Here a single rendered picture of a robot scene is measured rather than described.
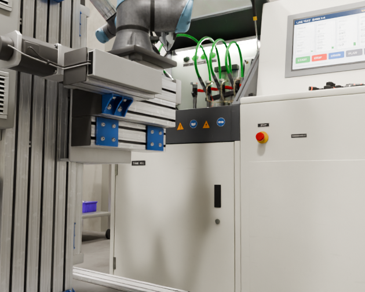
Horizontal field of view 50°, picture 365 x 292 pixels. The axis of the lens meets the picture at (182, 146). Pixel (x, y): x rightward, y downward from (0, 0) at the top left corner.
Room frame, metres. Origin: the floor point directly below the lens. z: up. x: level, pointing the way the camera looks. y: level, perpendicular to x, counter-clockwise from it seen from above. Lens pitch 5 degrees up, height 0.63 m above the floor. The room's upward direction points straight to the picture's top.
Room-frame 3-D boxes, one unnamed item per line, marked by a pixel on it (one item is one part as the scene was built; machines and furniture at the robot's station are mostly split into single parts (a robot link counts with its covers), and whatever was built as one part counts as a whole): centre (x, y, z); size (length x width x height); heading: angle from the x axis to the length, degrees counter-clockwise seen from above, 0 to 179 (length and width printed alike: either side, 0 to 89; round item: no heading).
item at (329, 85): (1.58, -0.64, 1.01); 0.23 x 0.11 x 0.06; 61
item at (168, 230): (1.84, 0.06, 0.44); 0.65 x 0.02 x 0.68; 61
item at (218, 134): (1.86, 0.05, 0.87); 0.62 x 0.04 x 0.16; 61
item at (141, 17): (1.32, 0.17, 1.20); 0.13 x 0.12 x 0.14; 94
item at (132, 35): (1.32, 0.18, 1.09); 0.15 x 0.15 x 0.10
